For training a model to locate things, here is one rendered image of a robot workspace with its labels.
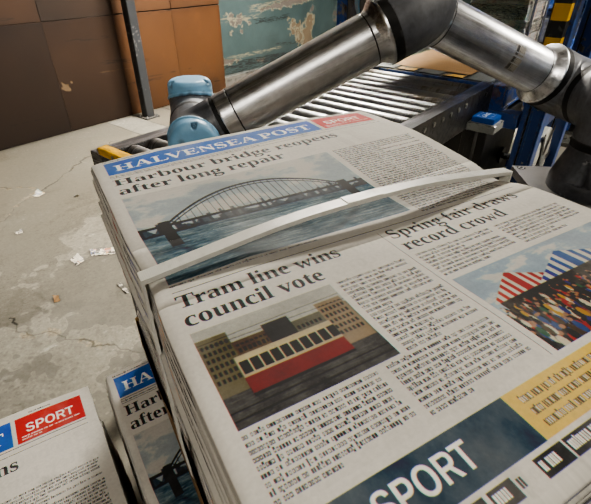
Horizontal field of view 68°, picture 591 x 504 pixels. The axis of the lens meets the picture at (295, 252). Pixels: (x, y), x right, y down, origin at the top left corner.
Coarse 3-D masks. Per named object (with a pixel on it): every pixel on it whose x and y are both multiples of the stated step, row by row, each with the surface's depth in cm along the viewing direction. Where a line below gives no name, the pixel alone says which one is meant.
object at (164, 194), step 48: (192, 144) 40; (240, 144) 40; (288, 144) 39; (336, 144) 39; (384, 144) 39; (432, 144) 40; (144, 192) 32; (192, 192) 32; (240, 192) 32; (288, 192) 32; (336, 192) 32; (144, 240) 27; (144, 336) 45
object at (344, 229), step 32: (416, 192) 33; (448, 192) 32; (480, 192) 32; (512, 192) 32; (256, 224) 28; (320, 224) 28; (352, 224) 28; (384, 224) 28; (416, 224) 28; (160, 256) 25; (224, 256) 25; (256, 256) 25; (288, 256) 25; (320, 256) 25; (160, 288) 23; (192, 288) 23; (192, 448) 34
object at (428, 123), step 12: (480, 84) 165; (492, 84) 166; (456, 96) 151; (468, 96) 151; (480, 96) 160; (432, 108) 140; (444, 108) 140; (456, 108) 145; (468, 108) 154; (480, 108) 164; (408, 120) 129; (420, 120) 129; (432, 120) 132; (444, 120) 140; (456, 120) 149; (468, 120) 159; (420, 132) 128; (432, 132) 136; (444, 132) 144; (456, 132) 153
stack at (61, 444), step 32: (128, 384) 46; (32, 416) 43; (64, 416) 43; (96, 416) 43; (128, 416) 43; (160, 416) 43; (0, 448) 40; (32, 448) 40; (64, 448) 40; (96, 448) 40; (128, 448) 41; (160, 448) 40; (0, 480) 38; (32, 480) 38; (64, 480) 38; (96, 480) 38; (128, 480) 53; (160, 480) 38
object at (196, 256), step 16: (432, 176) 32; (448, 176) 32; (464, 176) 32; (480, 176) 33; (496, 176) 34; (368, 192) 29; (384, 192) 29; (400, 192) 30; (320, 208) 27; (336, 208) 27; (272, 224) 26; (288, 224) 26; (224, 240) 25; (240, 240) 25; (192, 256) 24; (208, 256) 24; (144, 272) 24; (160, 272) 24
